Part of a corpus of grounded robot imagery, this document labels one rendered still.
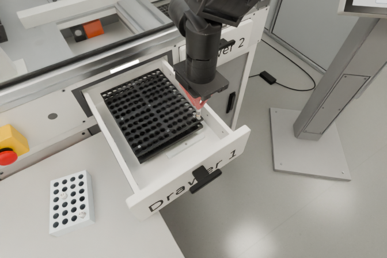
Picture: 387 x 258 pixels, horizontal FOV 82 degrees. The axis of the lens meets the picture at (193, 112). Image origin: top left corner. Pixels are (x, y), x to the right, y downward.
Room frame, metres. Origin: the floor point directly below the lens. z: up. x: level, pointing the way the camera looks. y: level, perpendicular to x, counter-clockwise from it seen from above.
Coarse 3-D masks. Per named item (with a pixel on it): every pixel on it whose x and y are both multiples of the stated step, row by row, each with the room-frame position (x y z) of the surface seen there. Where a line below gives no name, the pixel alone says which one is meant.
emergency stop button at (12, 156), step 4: (4, 152) 0.23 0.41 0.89; (8, 152) 0.23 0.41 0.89; (12, 152) 0.24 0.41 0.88; (0, 156) 0.22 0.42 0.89; (4, 156) 0.22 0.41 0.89; (8, 156) 0.23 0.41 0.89; (12, 156) 0.23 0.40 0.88; (16, 156) 0.23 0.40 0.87; (0, 160) 0.22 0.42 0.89; (4, 160) 0.22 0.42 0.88; (8, 160) 0.22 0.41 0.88; (12, 160) 0.22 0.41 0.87; (0, 164) 0.21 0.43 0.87; (4, 164) 0.21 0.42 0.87; (8, 164) 0.22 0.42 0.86
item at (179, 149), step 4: (196, 136) 0.30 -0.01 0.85; (200, 136) 0.30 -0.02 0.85; (204, 136) 0.30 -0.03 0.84; (188, 140) 0.29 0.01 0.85; (192, 140) 0.29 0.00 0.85; (196, 140) 0.29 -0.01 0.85; (200, 140) 0.30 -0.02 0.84; (184, 144) 0.28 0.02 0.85; (188, 144) 0.28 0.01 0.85; (192, 144) 0.28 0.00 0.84; (176, 148) 0.27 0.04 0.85; (180, 148) 0.27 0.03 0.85; (184, 148) 0.27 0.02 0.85; (168, 152) 0.26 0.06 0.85; (172, 152) 0.26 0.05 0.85; (176, 152) 0.26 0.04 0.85; (180, 152) 0.26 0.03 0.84; (168, 156) 0.25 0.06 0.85; (172, 156) 0.25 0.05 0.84
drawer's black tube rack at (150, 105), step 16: (144, 80) 0.45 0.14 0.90; (160, 80) 0.48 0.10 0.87; (128, 96) 0.39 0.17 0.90; (144, 96) 0.39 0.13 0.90; (160, 96) 0.42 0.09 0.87; (176, 96) 0.39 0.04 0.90; (112, 112) 0.34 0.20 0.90; (128, 112) 0.36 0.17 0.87; (144, 112) 0.36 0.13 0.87; (160, 112) 0.34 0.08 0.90; (176, 112) 0.34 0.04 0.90; (192, 112) 0.34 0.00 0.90; (128, 128) 0.29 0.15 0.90; (144, 128) 0.29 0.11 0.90; (160, 128) 0.29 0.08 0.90; (192, 128) 0.31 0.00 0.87; (144, 160) 0.23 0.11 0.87
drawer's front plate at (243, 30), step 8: (240, 24) 0.69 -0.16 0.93; (248, 24) 0.70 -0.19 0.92; (224, 32) 0.64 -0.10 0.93; (232, 32) 0.66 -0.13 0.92; (240, 32) 0.68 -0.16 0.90; (248, 32) 0.70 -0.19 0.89; (240, 40) 0.69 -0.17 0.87; (248, 40) 0.71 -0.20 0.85; (184, 48) 0.56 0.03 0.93; (224, 48) 0.64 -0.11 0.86; (232, 48) 0.67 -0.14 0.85; (240, 48) 0.69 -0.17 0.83; (184, 56) 0.55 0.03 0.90; (224, 56) 0.65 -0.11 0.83
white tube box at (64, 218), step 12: (60, 180) 0.21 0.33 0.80; (72, 180) 0.21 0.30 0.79; (84, 180) 0.21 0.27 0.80; (60, 192) 0.18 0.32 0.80; (72, 192) 0.18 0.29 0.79; (84, 192) 0.18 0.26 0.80; (60, 204) 0.15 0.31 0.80; (72, 204) 0.15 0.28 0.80; (84, 204) 0.15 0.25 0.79; (60, 216) 0.12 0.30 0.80; (72, 216) 0.12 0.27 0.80; (60, 228) 0.10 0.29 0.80; (72, 228) 0.10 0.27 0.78
